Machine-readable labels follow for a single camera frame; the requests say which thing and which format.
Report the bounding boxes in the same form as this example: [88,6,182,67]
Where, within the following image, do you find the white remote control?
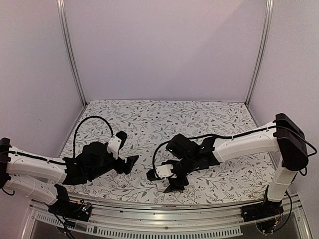
[156,182,169,192]

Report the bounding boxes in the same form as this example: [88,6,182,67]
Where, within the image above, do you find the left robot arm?
[0,136,139,216]

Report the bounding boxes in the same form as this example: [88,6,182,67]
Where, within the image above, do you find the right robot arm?
[155,113,312,217]

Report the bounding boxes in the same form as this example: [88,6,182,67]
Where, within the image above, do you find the floral patterned table mat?
[61,100,275,205]

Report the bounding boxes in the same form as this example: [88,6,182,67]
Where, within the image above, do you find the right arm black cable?
[151,140,172,175]

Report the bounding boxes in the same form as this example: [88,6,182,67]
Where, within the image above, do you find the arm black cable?
[73,116,114,159]
[151,140,172,175]

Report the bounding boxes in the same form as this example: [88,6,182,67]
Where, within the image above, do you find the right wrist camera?
[146,164,176,181]

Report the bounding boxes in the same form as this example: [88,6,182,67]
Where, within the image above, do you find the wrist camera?
[146,164,176,181]
[107,131,127,159]

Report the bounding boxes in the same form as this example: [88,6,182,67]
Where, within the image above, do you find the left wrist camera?
[107,131,127,159]

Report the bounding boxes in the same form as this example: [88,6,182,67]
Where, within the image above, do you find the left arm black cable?
[73,116,114,159]

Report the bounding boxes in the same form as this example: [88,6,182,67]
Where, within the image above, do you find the aluminium front rail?
[21,193,312,239]

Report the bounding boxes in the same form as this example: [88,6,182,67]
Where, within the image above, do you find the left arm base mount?
[48,184,92,222]

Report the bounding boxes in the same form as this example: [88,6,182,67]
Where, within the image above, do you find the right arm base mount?
[240,191,293,235]

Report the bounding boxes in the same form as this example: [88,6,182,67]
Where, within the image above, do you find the left aluminium frame post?
[56,0,87,107]

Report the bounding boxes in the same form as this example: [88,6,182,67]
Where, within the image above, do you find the aluminium frame post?
[56,0,87,107]
[245,0,274,108]

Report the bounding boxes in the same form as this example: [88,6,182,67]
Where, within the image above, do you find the right aluminium frame post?
[245,0,274,108]

